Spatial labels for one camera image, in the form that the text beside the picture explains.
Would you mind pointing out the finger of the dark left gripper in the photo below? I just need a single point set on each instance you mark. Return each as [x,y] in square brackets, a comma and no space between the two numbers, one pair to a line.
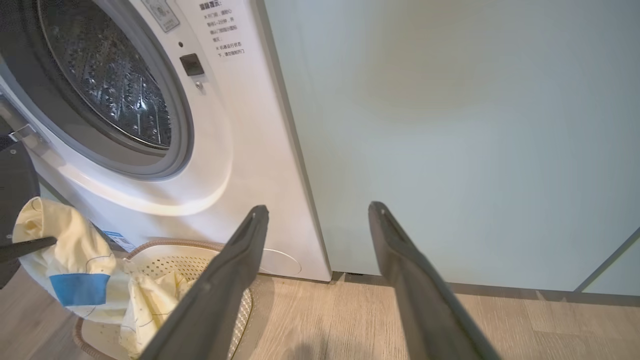
[27,247]

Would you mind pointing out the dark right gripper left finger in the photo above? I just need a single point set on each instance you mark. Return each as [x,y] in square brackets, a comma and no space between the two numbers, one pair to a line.
[220,290]

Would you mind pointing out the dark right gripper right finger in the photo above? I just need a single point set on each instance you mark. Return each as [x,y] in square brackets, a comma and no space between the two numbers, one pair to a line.
[420,290]

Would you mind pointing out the yellow garment with blue cuffs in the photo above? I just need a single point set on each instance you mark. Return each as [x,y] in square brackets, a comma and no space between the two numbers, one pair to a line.
[80,250]

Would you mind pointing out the dark round washing machine door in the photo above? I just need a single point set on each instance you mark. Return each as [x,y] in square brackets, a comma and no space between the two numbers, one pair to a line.
[15,190]

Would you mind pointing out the cream perforated laundry basket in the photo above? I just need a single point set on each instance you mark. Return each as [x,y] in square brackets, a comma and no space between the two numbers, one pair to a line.
[170,265]

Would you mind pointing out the white washing machine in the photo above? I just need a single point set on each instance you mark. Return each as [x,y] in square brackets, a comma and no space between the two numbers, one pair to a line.
[260,150]

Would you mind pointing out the steel washing machine drum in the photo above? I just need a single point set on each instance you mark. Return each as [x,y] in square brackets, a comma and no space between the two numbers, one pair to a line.
[110,70]

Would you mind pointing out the blue energy label sticker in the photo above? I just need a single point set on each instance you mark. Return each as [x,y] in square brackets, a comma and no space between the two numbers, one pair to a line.
[120,241]

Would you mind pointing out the pale green plain cabinet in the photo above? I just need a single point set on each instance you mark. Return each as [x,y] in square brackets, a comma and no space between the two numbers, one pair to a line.
[475,140]

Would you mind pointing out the grey instruction sticker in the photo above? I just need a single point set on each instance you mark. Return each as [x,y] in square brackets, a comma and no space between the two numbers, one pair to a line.
[162,14]

